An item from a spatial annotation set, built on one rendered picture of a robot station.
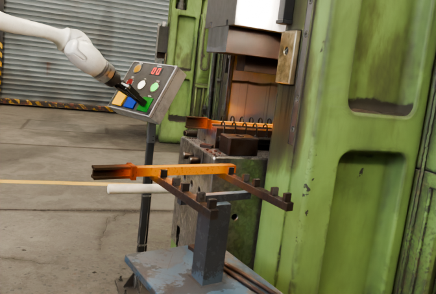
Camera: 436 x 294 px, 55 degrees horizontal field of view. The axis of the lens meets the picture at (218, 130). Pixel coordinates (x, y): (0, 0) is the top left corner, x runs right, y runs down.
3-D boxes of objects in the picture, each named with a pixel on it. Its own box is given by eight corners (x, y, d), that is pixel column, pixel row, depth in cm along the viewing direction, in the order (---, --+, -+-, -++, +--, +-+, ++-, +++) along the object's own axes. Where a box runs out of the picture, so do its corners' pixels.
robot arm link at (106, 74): (98, 78, 172) (109, 85, 176) (109, 59, 174) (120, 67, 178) (87, 75, 178) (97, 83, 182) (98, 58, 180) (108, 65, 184)
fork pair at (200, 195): (208, 209, 88) (209, 200, 88) (195, 200, 93) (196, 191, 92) (290, 201, 100) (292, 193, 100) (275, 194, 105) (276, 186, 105)
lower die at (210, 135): (214, 148, 158) (217, 126, 156) (196, 137, 176) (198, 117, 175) (308, 151, 174) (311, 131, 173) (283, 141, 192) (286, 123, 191)
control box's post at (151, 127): (133, 290, 225) (152, 87, 209) (132, 286, 228) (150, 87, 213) (141, 289, 226) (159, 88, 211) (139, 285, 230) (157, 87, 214)
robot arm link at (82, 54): (111, 63, 172) (101, 50, 181) (82, 39, 161) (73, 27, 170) (93, 82, 173) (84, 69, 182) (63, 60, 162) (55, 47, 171)
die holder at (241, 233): (199, 280, 149) (213, 156, 142) (170, 237, 183) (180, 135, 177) (329, 268, 170) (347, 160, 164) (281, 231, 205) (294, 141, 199)
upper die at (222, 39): (225, 52, 153) (228, 25, 151) (205, 52, 171) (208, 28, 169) (321, 65, 169) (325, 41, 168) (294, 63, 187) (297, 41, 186)
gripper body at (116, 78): (98, 81, 182) (113, 93, 189) (109, 84, 176) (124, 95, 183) (107, 67, 184) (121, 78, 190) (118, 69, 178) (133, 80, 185)
